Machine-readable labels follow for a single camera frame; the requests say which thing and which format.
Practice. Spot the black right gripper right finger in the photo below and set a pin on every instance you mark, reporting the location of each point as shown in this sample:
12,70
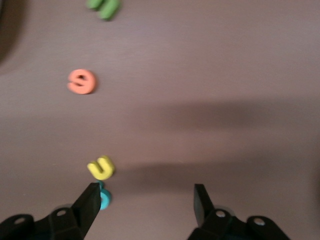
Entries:
202,207

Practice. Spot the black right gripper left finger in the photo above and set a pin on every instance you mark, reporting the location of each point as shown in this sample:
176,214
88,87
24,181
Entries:
85,210

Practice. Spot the teal letter a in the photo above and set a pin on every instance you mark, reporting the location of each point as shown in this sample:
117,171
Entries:
105,197

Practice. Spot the yellow letter u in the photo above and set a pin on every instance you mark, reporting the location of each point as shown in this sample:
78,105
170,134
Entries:
101,170

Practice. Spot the orange letter e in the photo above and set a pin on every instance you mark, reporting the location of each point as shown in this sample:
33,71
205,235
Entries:
82,82

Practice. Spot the brown table cover sheet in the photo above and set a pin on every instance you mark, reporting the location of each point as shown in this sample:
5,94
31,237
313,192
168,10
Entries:
200,62

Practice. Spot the green letter u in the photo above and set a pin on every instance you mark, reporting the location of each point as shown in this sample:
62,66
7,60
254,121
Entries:
106,8

